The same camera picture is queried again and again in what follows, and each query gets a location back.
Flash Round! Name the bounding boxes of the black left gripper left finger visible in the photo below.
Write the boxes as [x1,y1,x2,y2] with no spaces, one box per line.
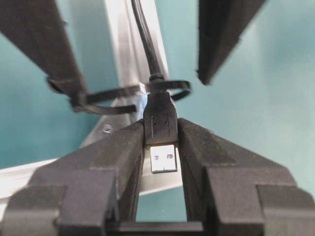
[1,121,144,236]

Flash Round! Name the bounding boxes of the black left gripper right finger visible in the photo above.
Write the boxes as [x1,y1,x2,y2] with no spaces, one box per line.
[178,118,315,236]

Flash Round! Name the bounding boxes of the black zip tie loop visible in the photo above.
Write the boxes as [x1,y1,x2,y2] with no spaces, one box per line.
[46,77,192,116]

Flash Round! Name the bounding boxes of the aluminium extrusion frame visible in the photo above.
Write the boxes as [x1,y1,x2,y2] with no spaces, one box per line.
[0,0,188,212]

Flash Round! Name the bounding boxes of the black USB cable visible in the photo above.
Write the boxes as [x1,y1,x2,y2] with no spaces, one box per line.
[130,0,179,174]

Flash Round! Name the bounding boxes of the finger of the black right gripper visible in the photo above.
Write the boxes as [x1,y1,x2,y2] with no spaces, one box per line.
[0,0,88,111]
[197,0,265,85]

